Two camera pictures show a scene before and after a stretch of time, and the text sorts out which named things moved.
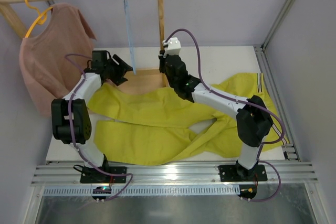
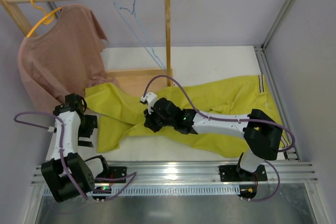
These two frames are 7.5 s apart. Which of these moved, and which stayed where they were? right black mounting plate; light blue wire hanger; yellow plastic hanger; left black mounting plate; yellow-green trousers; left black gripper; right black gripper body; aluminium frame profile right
Moved: yellow plastic hanger; light blue wire hanger; right black gripper body; yellow-green trousers; left black gripper
Stayed: left black mounting plate; right black mounting plate; aluminium frame profile right
